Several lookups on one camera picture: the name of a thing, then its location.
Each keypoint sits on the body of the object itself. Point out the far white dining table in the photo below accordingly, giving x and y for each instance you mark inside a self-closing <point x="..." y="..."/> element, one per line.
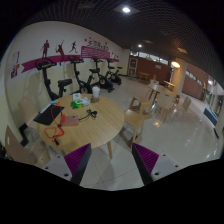
<point x="159" y="89"/>

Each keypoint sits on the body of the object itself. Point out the green wet wipes pack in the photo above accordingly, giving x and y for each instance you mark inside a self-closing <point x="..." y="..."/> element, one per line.
<point x="80" y="103"/>

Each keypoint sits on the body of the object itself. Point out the white paper cup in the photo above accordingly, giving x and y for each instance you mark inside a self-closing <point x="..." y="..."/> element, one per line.
<point x="96" y="94"/>

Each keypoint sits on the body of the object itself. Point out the blue bench seat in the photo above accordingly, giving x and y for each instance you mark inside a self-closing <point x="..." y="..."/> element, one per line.
<point x="214" y="119"/>

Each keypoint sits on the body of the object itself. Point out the white tissue box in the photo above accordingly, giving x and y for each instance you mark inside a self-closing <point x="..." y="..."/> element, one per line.
<point x="76" y="96"/>

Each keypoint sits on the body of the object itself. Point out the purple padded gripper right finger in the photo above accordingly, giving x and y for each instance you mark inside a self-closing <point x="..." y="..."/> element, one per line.
<point x="152" y="166"/>

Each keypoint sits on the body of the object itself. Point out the glowing round wall lamp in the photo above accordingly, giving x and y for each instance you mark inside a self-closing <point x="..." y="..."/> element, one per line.
<point x="175" y="64"/>

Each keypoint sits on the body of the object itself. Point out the wooden chair near left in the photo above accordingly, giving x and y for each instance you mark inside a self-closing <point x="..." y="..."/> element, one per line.
<point x="37" y="155"/>

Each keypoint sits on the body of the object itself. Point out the round wooden table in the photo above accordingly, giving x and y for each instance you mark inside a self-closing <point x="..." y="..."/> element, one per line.
<point x="100" y="123"/>

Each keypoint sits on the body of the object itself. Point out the wooden chair right of table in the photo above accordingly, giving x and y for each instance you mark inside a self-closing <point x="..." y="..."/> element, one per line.
<point x="138" y="111"/>

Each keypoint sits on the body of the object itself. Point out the black exercise bike left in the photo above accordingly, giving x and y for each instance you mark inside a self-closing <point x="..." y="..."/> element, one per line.
<point x="44" y="65"/>

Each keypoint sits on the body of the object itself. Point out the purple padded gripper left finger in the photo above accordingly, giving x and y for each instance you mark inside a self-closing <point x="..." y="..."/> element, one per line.
<point x="72" y="166"/>

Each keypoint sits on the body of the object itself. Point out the black laptop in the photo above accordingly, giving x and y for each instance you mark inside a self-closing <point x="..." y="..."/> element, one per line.
<point x="47" y="117"/>

